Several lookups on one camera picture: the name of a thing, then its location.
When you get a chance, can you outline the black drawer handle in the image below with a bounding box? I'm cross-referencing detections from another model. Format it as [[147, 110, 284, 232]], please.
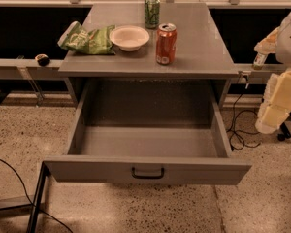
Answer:
[[131, 167, 165, 180]]

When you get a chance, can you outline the black cable on floor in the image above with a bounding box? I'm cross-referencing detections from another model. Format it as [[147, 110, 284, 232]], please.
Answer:
[[0, 152, 74, 233], [226, 81, 262, 152]]

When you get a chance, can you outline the black metal stand leg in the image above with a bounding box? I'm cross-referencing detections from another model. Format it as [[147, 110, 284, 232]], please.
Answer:
[[0, 162, 52, 233]]

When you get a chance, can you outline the black wheeled table leg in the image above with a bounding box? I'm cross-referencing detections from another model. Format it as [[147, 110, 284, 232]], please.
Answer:
[[277, 123, 291, 141]]

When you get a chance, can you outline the black cable on right floor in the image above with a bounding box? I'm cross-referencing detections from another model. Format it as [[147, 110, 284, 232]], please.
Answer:
[[226, 81, 262, 152]]

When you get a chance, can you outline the black cable on left floor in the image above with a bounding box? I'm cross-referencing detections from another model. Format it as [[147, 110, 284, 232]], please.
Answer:
[[0, 152, 74, 233]]

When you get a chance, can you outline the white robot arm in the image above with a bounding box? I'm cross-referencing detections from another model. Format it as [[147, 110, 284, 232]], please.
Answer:
[[253, 12, 291, 134]]

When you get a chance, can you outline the open grey top drawer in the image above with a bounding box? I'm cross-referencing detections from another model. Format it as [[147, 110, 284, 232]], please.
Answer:
[[45, 79, 251, 185]]

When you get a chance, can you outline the small black round object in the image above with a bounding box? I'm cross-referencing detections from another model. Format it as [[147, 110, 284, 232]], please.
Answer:
[[35, 54, 50, 66]]

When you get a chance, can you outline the red coke can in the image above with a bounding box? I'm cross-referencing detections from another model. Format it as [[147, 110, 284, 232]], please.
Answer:
[[156, 23, 177, 65]]

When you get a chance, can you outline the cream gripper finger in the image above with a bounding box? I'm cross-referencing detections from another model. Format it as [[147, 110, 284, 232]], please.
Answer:
[[254, 28, 278, 54], [255, 68, 291, 134]]

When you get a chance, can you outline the green chip bag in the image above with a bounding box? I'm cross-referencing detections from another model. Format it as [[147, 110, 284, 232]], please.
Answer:
[[57, 21, 115, 55]]

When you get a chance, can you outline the small clear bottle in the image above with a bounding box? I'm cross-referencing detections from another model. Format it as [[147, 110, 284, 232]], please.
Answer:
[[252, 52, 268, 70]]

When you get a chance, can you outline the white bowl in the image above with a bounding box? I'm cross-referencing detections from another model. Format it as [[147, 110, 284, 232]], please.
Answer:
[[110, 25, 149, 52]]

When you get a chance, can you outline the green soda can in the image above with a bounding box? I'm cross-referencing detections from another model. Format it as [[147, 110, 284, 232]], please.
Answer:
[[144, 0, 160, 29]]

